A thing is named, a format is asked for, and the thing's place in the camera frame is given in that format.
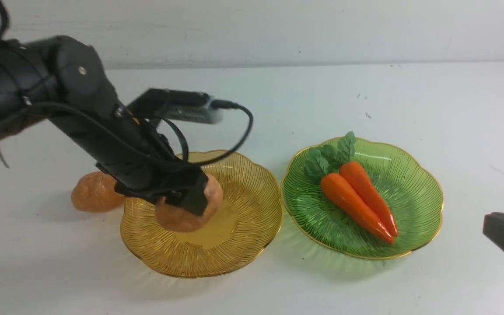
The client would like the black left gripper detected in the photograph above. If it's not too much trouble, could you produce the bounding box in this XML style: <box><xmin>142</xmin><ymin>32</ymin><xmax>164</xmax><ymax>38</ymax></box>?
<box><xmin>49</xmin><ymin>102</ymin><xmax>209</xmax><ymax>217</ymax></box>

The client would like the brown potato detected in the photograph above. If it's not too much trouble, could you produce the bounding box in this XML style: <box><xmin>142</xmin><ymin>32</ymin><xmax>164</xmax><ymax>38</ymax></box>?
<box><xmin>155</xmin><ymin>174</ymin><xmax>224</xmax><ymax>233</ymax></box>
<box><xmin>70</xmin><ymin>171</ymin><xmax>126</xmax><ymax>213</ymax></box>

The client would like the orange carrot with leaves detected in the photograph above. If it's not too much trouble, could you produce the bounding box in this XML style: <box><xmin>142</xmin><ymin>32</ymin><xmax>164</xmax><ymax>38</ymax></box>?
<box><xmin>320</xmin><ymin>132</ymin><xmax>398</xmax><ymax>245</ymax></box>

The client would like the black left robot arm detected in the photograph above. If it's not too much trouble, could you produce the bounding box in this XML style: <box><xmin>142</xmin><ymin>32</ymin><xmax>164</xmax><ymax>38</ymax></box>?
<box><xmin>0</xmin><ymin>36</ymin><xmax>208</xmax><ymax>217</ymax></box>

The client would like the amber ribbed plastic plate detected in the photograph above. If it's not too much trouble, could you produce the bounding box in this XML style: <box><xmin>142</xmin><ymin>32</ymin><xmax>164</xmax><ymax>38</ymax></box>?
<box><xmin>120</xmin><ymin>152</ymin><xmax>284</xmax><ymax>278</ymax></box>

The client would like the green ribbed plastic plate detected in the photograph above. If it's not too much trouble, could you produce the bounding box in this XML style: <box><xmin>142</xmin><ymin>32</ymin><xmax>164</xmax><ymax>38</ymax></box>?
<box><xmin>281</xmin><ymin>138</ymin><xmax>444</xmax><ymax>260</ymax></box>

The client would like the orange carrot in plate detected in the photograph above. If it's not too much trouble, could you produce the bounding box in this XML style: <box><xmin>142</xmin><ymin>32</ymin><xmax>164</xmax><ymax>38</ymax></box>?
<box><xmin>304</xmin><ymin>146</ymin><xmax>398</xmax><ymax>245</ymax></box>

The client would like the black camera cable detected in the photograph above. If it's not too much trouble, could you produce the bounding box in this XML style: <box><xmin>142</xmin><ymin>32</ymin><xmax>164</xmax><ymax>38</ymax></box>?
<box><xmin>24</xmin><ymin>100</ymin><xmax>254</xmax><ymax>169</ymax></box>

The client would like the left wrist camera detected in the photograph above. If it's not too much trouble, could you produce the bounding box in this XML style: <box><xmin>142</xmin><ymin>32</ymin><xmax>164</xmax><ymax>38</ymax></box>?
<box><xmin>127</xmin><ymin>88</ymin><xmax>223</xmax><ymax>124</ymax></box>

